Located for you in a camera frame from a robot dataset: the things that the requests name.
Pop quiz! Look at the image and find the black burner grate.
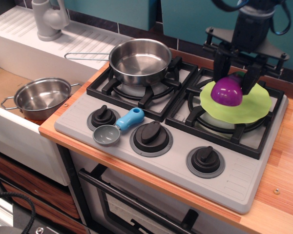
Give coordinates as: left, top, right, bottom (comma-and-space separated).
86, 57, 199, 122
166, 68, 288, 159

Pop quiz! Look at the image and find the middle black stove knob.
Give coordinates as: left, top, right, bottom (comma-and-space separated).
130, 121, 173, 157

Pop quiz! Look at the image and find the lime green plate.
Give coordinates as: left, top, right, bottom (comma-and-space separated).
200, 81, 272, 124

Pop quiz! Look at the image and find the blue handled grey spoon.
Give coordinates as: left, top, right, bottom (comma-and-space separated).
93, 107, 145, 146

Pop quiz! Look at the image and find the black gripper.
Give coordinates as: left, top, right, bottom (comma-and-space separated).
203, 27, 290, 95

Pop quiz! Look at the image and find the purple toy eggplant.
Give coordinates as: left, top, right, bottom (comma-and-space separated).
211, 72, 245, 107

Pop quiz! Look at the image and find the grey toy stove top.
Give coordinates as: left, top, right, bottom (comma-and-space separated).
54, 60, 289, 215

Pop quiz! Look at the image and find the steel two-handled pot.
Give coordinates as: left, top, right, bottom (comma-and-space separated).
0, 78, 80, 120

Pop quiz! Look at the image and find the left black burner grate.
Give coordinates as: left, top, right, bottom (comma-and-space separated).
86, 57, 199, 122

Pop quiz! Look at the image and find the white toy sink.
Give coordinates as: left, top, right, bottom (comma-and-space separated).
0, 6, 128, 186

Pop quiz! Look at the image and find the right black stove knob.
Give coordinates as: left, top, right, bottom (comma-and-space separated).
186, 146, 225, 179

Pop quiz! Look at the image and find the left black stove knob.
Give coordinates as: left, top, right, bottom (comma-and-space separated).
87, 105, 120, 131

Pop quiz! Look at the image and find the oven door with handle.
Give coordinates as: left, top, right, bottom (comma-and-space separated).
78, 164, 199, 234

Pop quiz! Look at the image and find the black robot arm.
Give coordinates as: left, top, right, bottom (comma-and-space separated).
203, 0, 292, 95

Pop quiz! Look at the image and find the grey toy faucet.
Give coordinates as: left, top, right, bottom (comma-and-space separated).
32, 0, 70, 41

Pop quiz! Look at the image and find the black braided cable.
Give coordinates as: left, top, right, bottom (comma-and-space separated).
0, 192, 36, 234

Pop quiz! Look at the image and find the black stove knob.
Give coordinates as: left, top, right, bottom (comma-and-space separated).
186, 146, 225, 179
130, 121, 173, 157
87, 105, 120, 131

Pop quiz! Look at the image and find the wooden drawer unit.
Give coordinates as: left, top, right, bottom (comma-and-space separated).
0, 153, 87, 234

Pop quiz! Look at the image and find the right black burner grate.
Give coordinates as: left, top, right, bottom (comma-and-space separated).
166, 68, 288, 159

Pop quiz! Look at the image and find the steel frying pan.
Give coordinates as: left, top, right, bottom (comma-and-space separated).
64, 39, 172, 87

